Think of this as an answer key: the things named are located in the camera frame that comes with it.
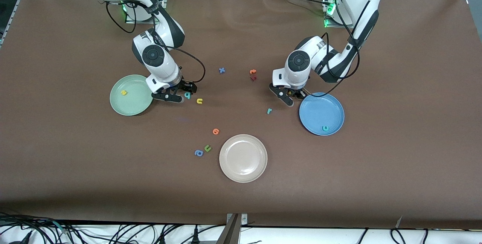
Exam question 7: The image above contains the metal table edge bracket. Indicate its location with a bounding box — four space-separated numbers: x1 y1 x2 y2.
225 213 248 244

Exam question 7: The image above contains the brown table cover sheet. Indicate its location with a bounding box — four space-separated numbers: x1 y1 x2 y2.
0 0 482 229

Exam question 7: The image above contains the black tangled cable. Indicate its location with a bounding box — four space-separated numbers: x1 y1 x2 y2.
0 212 79 244

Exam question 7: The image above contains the blue plate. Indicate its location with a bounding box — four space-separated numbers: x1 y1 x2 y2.
299 92 345 136

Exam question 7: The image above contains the black right arm cable loop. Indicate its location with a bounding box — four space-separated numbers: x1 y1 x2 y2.
105 1 137 34

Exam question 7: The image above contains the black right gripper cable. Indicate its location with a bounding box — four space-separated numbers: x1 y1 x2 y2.
173 46 206 83

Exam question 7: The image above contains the teal tipped cable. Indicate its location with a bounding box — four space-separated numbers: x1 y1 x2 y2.
53 221 72 235

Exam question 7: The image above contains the beige plate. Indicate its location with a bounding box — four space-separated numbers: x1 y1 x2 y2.
219 134 268 183

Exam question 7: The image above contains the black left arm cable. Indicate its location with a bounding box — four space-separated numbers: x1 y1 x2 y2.
324 0 360 96

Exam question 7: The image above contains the black looped cable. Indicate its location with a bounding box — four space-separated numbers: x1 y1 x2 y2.
390 228 407 244

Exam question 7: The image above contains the green plate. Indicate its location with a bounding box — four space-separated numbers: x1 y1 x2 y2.
110 75 155 116

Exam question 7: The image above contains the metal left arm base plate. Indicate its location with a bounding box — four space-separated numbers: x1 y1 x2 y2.
322 0 356 28

